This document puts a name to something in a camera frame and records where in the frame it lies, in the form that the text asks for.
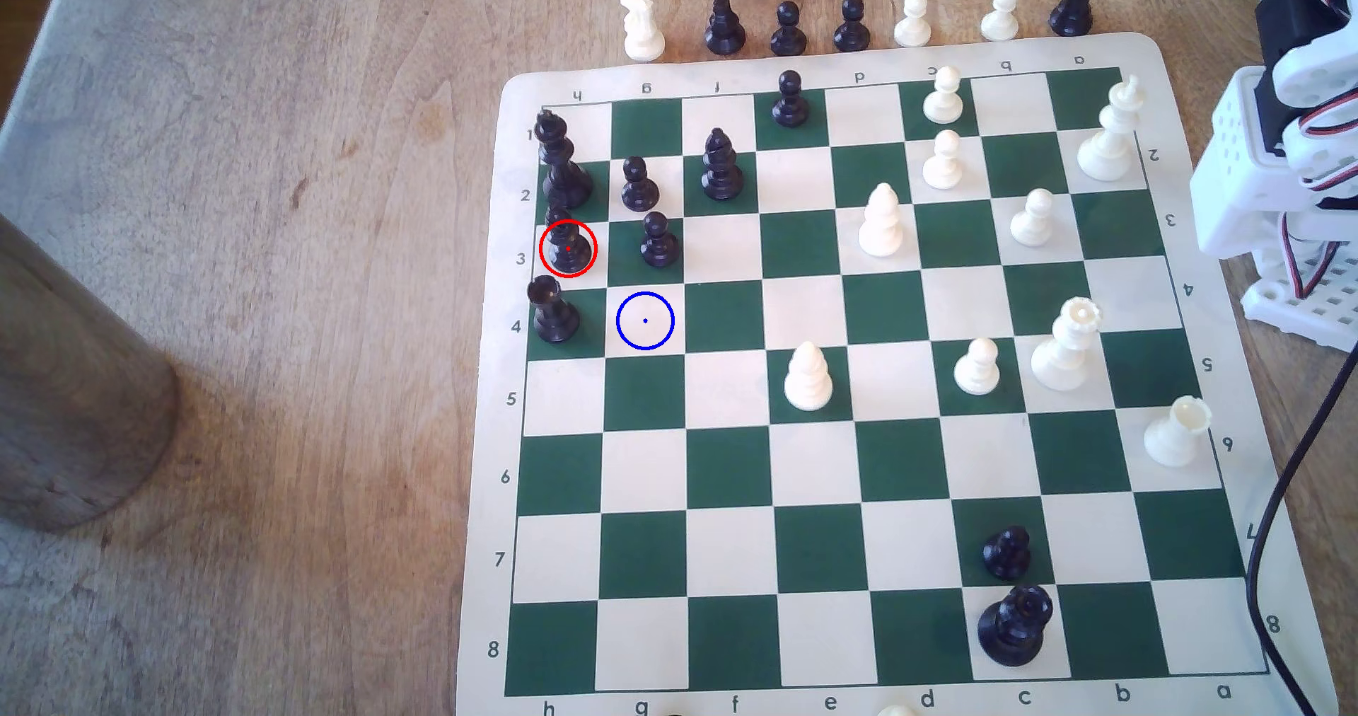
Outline black bishop chess piece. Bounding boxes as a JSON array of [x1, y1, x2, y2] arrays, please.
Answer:
[[704, 0, 747, 57], [700, 127, 745, 202]]

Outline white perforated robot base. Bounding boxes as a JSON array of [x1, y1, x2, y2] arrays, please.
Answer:
[[1241, 241, 1358, 353]]

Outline black power cable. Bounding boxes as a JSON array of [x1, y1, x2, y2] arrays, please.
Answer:
[[1246, 339, 1358, 716]]

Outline white rook chess piece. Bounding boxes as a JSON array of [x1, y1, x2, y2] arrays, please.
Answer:
[[1144, 395, 1213, 469]]

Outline white knight chess piece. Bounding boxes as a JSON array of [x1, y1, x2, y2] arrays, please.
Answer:
[[620, 0, 666, 64]]

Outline black rook chess piece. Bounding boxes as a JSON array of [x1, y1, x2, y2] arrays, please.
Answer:
[[1049, 0, 1101, 38], [528, 275, 581, 344]]

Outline white queen chess piece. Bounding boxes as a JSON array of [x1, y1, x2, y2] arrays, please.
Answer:
[[1031, 296, 1103, 393]]

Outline black king chess piece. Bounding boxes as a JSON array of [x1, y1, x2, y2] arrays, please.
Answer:
[[533, 109, 594, 210]]

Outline black queen chess piece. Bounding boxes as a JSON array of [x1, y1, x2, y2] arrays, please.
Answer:
[[977, 583, 1055, 667]]

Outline white king chess piece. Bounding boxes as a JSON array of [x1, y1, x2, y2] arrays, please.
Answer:
[[1078, 75, 1147, 183]]

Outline black pawn chess piece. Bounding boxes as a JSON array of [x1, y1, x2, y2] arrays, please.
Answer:
[[620, 156, 661, 213], [832, 0, 872, 54], [544, 207, 593, 275], [772, 69, 811, 128], [770, 1, 808, 57], [982, 526, 1033, 582], [639, 211, 680, 268]]

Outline white bishop chess piece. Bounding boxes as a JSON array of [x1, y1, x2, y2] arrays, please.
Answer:
[[784, 341, 834, 412], [857, 182, 905, 259]]

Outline green and cream chess mat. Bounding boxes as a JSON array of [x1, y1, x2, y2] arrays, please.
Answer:
[[456, 31, 1340, 716]]

